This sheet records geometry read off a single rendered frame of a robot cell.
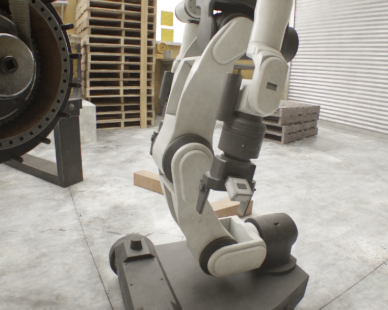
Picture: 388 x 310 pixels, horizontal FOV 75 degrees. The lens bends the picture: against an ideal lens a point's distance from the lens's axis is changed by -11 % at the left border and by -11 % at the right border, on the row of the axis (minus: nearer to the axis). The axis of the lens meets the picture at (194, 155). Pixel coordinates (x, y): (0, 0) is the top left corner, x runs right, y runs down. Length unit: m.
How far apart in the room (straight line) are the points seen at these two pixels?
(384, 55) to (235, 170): 5.19
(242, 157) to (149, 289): 0.55
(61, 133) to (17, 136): 1.32
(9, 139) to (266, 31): 0.65
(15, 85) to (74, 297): 0.83
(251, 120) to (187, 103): 0.21
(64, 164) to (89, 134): 1.41
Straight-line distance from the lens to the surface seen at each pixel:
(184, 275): 1.02
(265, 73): 0.53
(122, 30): 4.31
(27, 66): 0.74
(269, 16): 0.58
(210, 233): 0.87
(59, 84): 0.85
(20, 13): 0.78
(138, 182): 2.13
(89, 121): 3.50
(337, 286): 1.39
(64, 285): 1.29
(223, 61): 0.70
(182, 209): 0.75
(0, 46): 0.72
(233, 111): 0.55
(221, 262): 0.88
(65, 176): 2.19
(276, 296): 1.00
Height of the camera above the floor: 0.83
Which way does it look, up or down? 16 degrees down
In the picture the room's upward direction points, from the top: 3 degrees clockwise
